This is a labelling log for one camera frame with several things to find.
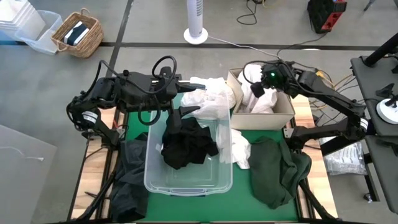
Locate grey side table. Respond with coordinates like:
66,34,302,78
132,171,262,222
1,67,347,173
350,55,398,138
365,135,398,215

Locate black table frame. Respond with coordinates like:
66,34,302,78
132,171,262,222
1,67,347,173
67,80,340,224

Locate clear plastic storage bin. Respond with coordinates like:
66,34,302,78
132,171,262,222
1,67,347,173
143,83,233,197

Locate white tower fan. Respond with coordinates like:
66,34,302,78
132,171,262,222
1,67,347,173
183,0,209,45

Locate black garment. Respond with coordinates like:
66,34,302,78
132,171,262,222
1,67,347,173
160,108,220,170

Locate black clamp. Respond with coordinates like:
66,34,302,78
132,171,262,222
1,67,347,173
375,83,396,99

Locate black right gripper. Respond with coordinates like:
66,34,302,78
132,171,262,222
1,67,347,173
250,61,295,99

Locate cardboard box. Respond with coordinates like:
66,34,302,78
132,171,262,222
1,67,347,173
226,67,296,131

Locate navy and white box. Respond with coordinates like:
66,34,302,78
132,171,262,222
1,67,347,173
63,21,90,47

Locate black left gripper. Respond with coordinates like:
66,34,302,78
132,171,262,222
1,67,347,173
149,67,201,118

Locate plastic bag of white parts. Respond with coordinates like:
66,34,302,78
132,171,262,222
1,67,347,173
320,136,368,175

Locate grey sheet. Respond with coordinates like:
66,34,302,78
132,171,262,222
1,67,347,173
0,124,58,224

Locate dark green garment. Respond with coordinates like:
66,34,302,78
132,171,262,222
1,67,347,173
248,136,313,210

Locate green table mat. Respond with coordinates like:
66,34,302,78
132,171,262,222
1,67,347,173
126,86,299,222

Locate black pole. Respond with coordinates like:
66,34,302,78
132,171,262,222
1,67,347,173
363,32,398,68

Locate black looped cable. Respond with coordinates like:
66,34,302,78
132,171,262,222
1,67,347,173
236,0,259,26

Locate red and black toolbox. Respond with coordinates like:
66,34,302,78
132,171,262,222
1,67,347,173
307,0,348,34

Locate yellow cable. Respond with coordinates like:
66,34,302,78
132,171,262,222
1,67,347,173
323,73,355,110

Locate dark grey garment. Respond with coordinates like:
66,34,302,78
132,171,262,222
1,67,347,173
110,132,150,223

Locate white round device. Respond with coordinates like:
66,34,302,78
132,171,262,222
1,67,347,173
376,98,398,125

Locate wicker basket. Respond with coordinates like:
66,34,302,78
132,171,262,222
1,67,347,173
50,7,104,59

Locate white fan cable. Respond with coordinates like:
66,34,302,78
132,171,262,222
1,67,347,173
207,35,280,60

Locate white stacked bins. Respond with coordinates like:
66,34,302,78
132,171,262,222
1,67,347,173
0,0,47,41

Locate black floor cable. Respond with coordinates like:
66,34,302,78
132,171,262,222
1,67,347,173
275,32,327,60

